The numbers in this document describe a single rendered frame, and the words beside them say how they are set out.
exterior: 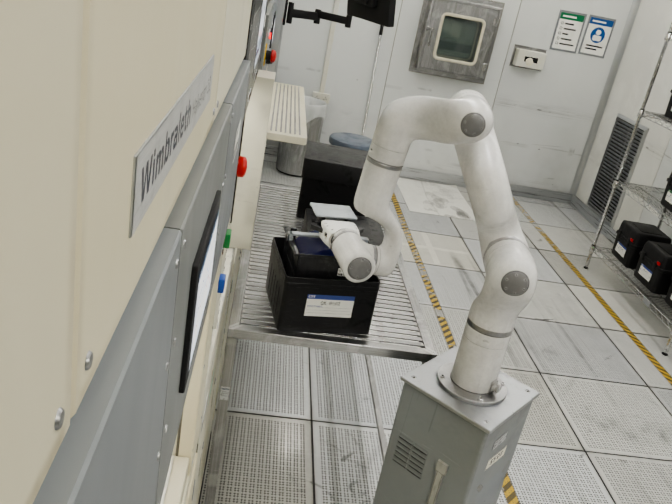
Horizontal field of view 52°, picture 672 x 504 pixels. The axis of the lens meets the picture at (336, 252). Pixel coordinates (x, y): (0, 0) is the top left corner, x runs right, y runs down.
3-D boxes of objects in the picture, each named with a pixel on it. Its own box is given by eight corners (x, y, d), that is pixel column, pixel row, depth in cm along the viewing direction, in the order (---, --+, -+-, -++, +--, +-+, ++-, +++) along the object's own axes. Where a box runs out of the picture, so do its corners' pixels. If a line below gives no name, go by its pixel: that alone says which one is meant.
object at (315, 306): (276, 331, 192) (285, 277, 185) (264, 285, 216) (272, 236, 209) (370, 335, 199) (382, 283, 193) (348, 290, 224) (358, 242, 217)
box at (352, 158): (363, 229, 277) (376, 170, 267) (294, 217, 275) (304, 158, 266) (361, 206, 303) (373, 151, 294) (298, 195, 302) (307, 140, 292)
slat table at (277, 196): (383, 549, 225) (437, 355, 196) (200, 532, 218) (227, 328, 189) (352, 342, 344) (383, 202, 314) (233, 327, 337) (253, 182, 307)
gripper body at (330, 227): (324, 254, 181) (316, 237, 191) (361, 257, 184) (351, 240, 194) (329, 228, 178) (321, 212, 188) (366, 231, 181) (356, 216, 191)
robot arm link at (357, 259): (370, 235, 179) (337, 229, 177) (384, 257, 168) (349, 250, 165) (360, 263, 182) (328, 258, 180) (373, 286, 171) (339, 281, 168)
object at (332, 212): (281, 322, 195) (298, 220, 183) (271, 289, 213) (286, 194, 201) (362, 326, 202) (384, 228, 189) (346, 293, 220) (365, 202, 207)
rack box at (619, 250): (606, 250, 489) (618, 217, 479) (643, 257, 492) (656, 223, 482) (623, 268, 462) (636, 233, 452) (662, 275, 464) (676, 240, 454)
